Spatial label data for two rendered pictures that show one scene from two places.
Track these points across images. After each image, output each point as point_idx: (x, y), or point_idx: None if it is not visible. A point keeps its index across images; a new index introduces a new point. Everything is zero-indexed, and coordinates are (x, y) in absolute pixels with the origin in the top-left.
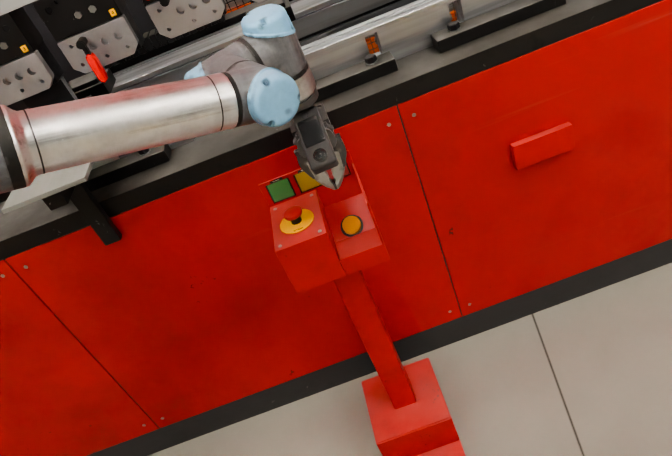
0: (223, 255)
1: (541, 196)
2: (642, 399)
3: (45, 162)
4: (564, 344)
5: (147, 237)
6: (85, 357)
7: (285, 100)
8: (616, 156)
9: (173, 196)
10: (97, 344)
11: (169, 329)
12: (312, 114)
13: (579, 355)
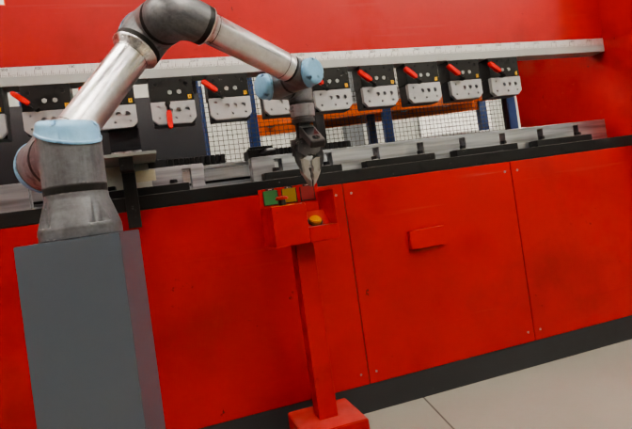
0: (205, 266)
1: (427, 279)
2: (514, 424)
3: (220, 31)
4: (450, 407)
5: (158, 234)
6: None
7: (318, 71)
8: (472, 261)
9: (189, 206)
10: None
11: None
12: (311, 126)
13: (463, 410)
